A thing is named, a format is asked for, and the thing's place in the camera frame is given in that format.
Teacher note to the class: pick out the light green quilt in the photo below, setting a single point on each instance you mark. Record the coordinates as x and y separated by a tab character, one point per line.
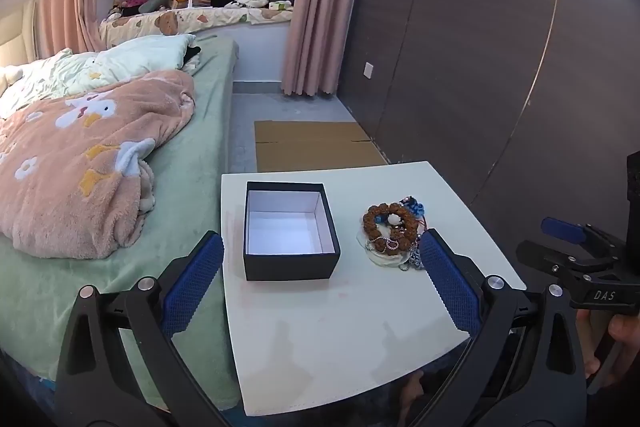
135	54

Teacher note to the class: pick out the person's right hand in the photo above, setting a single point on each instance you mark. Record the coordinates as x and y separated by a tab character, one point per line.
625	332

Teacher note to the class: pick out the white wall socket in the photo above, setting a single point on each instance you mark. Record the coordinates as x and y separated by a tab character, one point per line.
368	71

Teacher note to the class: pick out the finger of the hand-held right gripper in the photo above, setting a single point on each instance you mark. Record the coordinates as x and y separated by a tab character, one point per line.
550	259
562	229

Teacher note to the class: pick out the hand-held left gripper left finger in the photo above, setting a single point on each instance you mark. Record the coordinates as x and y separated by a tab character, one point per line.
195	282

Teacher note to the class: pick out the flattened cardboard sheet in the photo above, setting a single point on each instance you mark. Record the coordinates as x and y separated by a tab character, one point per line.
310	152

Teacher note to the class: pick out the black gift box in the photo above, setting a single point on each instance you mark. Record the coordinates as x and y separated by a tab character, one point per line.
290	267

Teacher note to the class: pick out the blue gold jewellery pile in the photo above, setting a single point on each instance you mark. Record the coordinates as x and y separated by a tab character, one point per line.
414	207

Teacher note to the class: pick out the beige headboard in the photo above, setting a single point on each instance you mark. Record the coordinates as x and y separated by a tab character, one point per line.
17	37

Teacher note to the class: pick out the bed with green sheet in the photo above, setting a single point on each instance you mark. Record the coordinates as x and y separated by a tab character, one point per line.
200	157

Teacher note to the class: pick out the bear print window seat cushion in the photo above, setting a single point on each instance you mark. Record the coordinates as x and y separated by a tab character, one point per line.
200	19

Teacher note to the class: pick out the white jade bangle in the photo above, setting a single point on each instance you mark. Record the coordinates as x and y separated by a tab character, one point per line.
386	259

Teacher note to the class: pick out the panda plush toy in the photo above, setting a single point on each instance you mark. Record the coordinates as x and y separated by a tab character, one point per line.
250	1

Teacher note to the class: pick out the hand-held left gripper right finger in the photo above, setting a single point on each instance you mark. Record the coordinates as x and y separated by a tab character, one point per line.
450	287

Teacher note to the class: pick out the pink floral fleece blanket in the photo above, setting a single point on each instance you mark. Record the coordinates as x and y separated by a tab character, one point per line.
75	167

